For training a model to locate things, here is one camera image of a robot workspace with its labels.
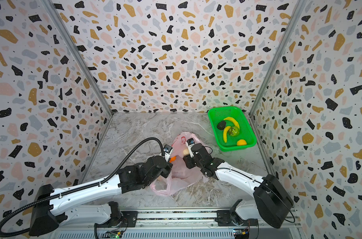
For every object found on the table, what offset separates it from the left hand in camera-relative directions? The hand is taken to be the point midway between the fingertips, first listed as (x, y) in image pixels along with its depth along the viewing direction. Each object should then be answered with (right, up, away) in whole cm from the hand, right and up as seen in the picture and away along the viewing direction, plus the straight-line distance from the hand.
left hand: (172, 159), depth 74 cm
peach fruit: (+6, +2, +8) cm, 10 cm away
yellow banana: (+34, +12, +32) cm, 48 cm away
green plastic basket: (+30, +26, +47) cm, 62 cm away
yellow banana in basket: (+42, +21, +40) cm, 62 cm away
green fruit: (+39, +13, +29) cm, 51 cm away
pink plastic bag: (+3, -13, +13) cm, 19 cm away
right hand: (+7, 0, +10) cm, 13 cm away
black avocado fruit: (+32, +18, +34) cm, 50 cm away
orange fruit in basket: (+43, +6, +25) cm, 51 cm away
